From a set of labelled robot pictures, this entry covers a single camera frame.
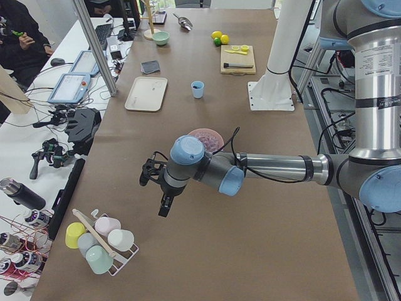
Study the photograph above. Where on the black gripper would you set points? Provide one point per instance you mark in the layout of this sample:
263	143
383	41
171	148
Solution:
168	192

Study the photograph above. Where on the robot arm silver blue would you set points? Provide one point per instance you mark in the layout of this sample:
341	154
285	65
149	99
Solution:
369	172

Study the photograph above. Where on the pink bowl of ice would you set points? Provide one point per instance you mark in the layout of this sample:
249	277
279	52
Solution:
211	139

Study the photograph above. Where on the white cup rack with cups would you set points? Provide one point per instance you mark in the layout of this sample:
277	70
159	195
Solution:
104	245

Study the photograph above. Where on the light blue plastic cup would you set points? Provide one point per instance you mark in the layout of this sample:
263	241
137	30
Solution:
198	93

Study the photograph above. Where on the metal ice scoop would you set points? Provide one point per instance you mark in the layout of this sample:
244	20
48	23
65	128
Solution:
184	22

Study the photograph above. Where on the cream rabbit tray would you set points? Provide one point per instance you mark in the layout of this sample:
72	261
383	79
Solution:
146	94

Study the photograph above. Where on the grey folded cloth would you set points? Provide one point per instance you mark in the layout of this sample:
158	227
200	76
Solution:
150	67

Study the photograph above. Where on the black thermos bottle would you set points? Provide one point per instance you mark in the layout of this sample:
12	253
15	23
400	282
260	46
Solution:
21	194

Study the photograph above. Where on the blue teach pendant near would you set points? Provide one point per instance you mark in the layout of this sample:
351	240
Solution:
70	88

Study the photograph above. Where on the blue teach pendant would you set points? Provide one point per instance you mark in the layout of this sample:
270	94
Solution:
85	63
70	88

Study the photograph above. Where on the wooden cutting board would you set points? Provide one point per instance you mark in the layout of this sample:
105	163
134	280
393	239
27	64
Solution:
236	58

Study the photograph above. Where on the blue teach pendant far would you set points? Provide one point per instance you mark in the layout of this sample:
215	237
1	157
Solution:
85	63

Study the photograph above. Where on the mint green bowl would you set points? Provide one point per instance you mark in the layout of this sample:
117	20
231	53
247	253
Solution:
161	38

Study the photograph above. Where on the yellow plastic knife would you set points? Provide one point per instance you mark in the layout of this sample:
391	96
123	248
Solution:
236	52

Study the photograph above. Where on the green lime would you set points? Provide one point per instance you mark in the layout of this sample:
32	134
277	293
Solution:
217	42

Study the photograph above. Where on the wooden glass stand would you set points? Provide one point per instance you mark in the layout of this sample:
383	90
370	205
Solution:
148	34

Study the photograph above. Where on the yellow lemon lower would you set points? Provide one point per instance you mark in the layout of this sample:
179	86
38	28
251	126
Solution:
224	39

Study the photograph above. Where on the yellow lemon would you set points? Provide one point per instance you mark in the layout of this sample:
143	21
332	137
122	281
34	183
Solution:
224	39
216	34

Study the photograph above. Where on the yellow lemon upper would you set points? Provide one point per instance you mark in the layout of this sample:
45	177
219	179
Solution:
216	34

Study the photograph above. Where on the black keyboard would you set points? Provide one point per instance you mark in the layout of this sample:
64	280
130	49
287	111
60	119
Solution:
103	32

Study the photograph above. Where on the person in black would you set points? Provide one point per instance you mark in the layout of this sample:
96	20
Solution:
24	49

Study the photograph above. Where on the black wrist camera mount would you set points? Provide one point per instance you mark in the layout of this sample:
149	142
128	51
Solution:
152	169

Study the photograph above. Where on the copper wire bottle rack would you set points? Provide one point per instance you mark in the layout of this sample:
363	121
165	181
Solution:
24	249

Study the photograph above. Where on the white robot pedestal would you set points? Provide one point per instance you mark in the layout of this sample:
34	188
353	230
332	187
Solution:
273	90

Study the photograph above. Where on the aluminium frame post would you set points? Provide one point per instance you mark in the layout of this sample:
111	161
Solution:
92	39

